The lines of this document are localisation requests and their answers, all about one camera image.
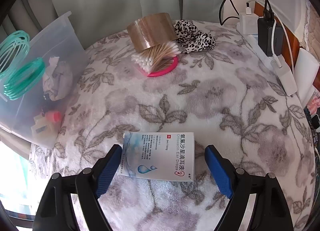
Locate white ear drops box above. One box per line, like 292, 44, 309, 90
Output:
119, 132, 195, 182

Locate brown packing tape roll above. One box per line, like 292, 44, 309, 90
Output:
127, 12, 177, 53

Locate cream hair claw clip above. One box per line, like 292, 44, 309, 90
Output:
31, 114, 54, 135

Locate clear plastic storage bin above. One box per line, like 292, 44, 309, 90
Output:
1, 11, 89, 149

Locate floral fleece blanket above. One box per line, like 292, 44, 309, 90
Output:
28, 22, 315, 230

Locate crumpled white paper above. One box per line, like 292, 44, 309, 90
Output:
42, 57, 73, 101

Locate white charger plug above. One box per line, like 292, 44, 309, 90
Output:
271, 55, 297, 96

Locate white paper roll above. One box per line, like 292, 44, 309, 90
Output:
295, 48, 319, 108

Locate cotton swab pack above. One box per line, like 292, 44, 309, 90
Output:
132, 42, 181, 74

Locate black power adapter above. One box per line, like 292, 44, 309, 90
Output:
258, 18, 284, 57

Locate leopard print scrunchie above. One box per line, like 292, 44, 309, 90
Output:
174, 20, 215, 54

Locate grey green curtain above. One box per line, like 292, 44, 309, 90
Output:
0, 0, 226, 49

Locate teal hair ties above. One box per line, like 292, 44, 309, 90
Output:
0, 30, 46, 101

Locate white cable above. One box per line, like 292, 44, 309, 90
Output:
226, 1, 296, 72

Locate pink hair ties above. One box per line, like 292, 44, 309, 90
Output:
138, 56, 180, 78

